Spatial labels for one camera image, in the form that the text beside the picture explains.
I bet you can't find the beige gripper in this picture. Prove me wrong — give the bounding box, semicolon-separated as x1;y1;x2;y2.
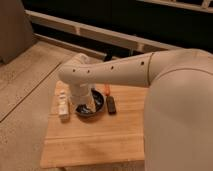
69;84;92;107

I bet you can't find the orange red pepper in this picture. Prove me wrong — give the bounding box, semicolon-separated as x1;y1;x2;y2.
104;84;110;96

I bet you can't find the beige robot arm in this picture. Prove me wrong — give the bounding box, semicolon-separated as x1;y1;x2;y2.
59;49;213;171

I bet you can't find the dark ceramic bowl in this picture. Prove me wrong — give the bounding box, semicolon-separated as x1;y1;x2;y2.
75;89;104;117

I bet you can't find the white plastic bottle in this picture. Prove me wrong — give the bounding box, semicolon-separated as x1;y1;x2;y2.
58;90;69;121

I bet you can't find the black rectangular block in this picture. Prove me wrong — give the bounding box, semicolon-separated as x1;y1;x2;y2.
106;96;116;114

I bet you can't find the wooden cutting board table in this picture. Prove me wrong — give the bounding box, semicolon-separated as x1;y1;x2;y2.
40;82;147;168

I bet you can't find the white wooden railing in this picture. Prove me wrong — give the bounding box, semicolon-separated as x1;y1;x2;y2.
26;10;178;53

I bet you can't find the grey cabinet corner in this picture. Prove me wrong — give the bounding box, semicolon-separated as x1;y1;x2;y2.
0;0;36;63

